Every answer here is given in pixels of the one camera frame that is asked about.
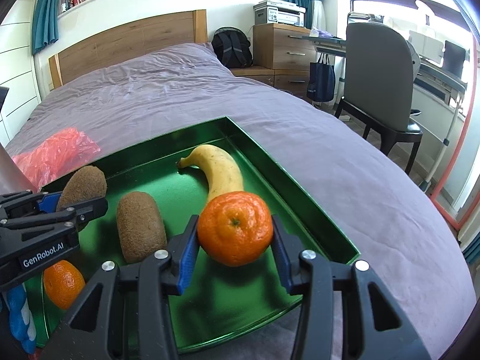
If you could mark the grey office chair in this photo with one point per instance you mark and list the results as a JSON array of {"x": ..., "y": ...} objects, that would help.
[{"x": 378, "y": 89}]

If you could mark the pink plastic sheet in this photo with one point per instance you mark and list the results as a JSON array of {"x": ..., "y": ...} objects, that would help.
[{"x": 56, "y": 156}]

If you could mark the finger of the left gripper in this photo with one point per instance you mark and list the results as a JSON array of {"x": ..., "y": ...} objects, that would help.
[
  {"x": 79, "y": 214},
  {"x": 27, "y": 203}
]

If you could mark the small orange mandarin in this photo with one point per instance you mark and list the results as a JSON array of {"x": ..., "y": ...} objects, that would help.
[{"x": 235, "y": 228}]

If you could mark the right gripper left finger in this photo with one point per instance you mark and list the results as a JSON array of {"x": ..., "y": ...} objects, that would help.
[{"x": 94, "y": 326}]

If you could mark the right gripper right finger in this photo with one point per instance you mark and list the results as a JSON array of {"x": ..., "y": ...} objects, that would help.
[{"x": 374, "y": 325}]

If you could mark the wooden drawer cabinet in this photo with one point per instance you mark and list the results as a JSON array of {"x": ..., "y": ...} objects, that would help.
[{"x": 282, "y": 55}]

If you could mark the white printer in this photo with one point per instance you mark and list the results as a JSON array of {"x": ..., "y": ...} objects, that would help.
[{"x": 279, "y": 12}]

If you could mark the teal curtain left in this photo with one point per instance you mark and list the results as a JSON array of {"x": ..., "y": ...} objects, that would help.
[{"x": 45, "y": 29}]

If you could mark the stainless steel black kettle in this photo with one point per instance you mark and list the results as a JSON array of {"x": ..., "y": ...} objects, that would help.
[{"x": 12, "y": 179}]

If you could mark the grey purple bed cover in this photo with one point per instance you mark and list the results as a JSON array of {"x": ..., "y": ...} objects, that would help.
[{"x": 395, "y": 226}]

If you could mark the wooden headboard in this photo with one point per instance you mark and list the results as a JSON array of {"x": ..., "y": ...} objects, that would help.
[{"x": 127, "y": 41}]

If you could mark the white wardrobe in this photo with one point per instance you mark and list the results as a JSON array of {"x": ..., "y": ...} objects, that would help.
[{"x": 17, "y": 69}]

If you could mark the brown kiwi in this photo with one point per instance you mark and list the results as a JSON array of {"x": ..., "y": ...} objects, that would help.
[
  {"x": 140, "y": 226},
  {"x": 87, "y": 183}
]

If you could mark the large orange mandarin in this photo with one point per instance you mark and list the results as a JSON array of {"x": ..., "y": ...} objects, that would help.
[{"x": 63, "y": 283}]

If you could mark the yellow banana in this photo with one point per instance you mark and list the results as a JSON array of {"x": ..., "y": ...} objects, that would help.
[{"x": 222, "y": 172}]

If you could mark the dark blue tote bag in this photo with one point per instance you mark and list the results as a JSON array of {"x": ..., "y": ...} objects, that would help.
[{"x": 321, "y": 85}]

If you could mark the black backpack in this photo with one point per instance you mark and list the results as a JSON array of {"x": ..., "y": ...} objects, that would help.
[{"x": 232, "y": 48}]

